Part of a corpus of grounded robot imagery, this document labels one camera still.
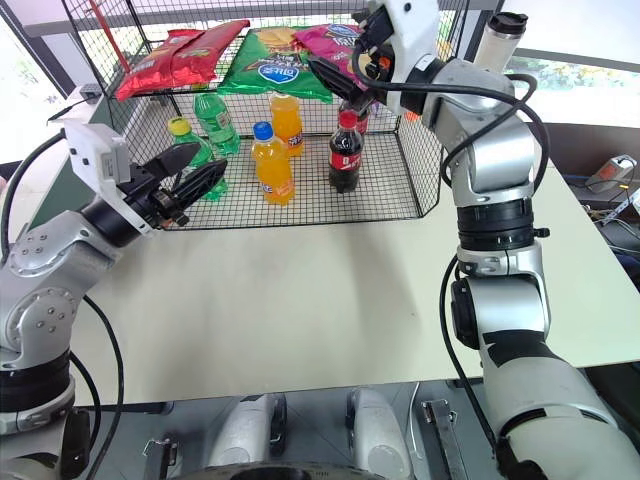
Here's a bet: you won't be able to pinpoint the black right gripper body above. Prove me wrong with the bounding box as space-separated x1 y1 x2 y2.
354 8 397 87

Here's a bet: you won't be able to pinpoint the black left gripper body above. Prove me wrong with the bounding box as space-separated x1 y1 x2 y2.
117 163 190 231

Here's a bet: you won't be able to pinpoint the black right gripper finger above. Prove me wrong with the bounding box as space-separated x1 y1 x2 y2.
305 57 375 110

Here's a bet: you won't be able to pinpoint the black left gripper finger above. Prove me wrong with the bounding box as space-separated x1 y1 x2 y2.
143 142 202 177
171 158 229 202

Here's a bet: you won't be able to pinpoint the green conveyor belt unit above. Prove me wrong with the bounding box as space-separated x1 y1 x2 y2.
19 84 121 236

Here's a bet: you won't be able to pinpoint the green bottle yellow cap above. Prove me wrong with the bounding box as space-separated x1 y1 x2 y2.
167 117 229 202

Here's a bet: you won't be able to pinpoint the magenta chips bag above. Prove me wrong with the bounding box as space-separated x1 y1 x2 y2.
294 22 374 82

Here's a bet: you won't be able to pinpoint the cola bottle red cap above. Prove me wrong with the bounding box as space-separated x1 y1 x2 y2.
338 99 372 137
328 110 366 195

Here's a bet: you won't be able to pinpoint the green chips bag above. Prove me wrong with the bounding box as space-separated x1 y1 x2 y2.
217 25 334 105

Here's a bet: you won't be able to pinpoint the orange bottle blue cap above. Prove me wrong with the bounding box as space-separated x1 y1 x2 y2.
251 121 297 208

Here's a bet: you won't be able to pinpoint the small black sensor box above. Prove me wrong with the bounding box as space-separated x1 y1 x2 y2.
74 84 104 107

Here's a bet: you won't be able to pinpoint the small red chips bag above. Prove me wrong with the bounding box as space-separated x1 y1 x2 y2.
130 28 207 76

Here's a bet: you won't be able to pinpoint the large red chips bag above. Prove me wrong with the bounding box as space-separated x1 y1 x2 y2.
115 19 251 101

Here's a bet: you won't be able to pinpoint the white tumbler black lid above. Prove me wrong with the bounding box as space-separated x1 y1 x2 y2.
472 12 530 77

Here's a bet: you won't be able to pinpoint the red pole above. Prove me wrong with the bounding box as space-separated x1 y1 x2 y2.
97 0 133 76

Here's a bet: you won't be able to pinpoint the black side desk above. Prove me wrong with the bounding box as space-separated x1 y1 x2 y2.
542 121 640 301

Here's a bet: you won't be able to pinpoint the silver rounded robot leg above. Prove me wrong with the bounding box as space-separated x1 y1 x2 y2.
206 393 289 472
346 387 415 480

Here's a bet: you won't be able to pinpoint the grey box orange label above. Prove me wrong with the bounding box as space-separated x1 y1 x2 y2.
583 154 639 194

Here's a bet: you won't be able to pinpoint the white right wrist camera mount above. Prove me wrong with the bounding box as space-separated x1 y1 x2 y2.
366 0 442 117

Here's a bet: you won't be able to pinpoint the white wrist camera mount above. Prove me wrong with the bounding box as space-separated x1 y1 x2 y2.
366 0 442 117
62 118 154 236

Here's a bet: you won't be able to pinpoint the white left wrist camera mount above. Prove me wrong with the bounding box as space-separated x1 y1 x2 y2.
62 118 154 236

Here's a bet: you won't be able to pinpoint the black wire rack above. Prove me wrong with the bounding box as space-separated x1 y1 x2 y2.
59 0 470 232

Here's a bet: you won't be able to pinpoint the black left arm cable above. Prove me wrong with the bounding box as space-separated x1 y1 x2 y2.
0 130 66 256

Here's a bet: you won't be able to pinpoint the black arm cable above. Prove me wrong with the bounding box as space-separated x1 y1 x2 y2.
0 130 66 256
351 34 551 187

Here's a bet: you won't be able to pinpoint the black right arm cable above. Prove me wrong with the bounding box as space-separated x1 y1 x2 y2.
351 34 551 187

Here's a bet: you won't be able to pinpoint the metal table bracket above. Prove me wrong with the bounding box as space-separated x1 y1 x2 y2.
142 436 180 480
421 398 472 480

